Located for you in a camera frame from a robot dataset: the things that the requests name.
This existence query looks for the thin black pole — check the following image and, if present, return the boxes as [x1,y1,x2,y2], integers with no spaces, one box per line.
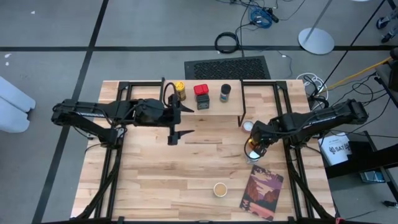
[319,0,388,91]

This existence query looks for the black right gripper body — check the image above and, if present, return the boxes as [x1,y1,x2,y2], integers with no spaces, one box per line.
[248,120,275,156]

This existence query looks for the grey round-base lamp stand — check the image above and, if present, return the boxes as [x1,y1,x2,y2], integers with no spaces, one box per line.
[297,0,335,56]

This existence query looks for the black power adapter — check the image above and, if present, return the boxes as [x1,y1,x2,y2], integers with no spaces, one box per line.
[262,7,280,24]

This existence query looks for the yellow hose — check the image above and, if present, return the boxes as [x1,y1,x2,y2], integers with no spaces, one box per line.
[313,56,392,97]

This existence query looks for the furikake jar tan lid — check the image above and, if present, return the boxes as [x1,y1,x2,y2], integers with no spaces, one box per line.
[213,182,228,198]

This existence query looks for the dark green spice tin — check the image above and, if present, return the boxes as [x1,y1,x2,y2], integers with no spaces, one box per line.
[196,94,211,111]

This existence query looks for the white printed box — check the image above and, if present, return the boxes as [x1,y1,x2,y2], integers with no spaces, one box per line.
[318,132,352,166]

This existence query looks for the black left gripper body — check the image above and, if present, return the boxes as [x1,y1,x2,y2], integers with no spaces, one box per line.
[139,93,183,146]

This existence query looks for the wooden shelf riser black legs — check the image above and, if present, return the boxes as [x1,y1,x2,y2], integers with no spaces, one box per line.
[157,77,248,128]

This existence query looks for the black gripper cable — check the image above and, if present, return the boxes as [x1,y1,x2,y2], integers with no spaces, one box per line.
[243,136,266,160]
[162,82,178,107]

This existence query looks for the black perforated panel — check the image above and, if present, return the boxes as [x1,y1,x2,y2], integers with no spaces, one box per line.
[183,55,271,80]

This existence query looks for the white cable coil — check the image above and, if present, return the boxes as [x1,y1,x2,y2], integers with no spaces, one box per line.
[295,72,329,94]

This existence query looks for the chili onion jar yellow lid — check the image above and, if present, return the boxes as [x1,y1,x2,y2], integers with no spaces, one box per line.
[174,81,187,102]

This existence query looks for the white floor furniture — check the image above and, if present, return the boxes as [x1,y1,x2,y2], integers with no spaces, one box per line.
[0,76,37,134]

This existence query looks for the black side cart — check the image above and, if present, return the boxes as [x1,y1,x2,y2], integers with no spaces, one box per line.
[323,130,398,203]

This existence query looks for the canyon illustration book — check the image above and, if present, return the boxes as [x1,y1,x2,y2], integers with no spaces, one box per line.
[239,164,284,222]

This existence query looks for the black cable coil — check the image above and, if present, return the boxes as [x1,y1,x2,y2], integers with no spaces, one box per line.
[214,31,240,54]

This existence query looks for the blue cable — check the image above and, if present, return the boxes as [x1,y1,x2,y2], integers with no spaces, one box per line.
[248,6,274,29]

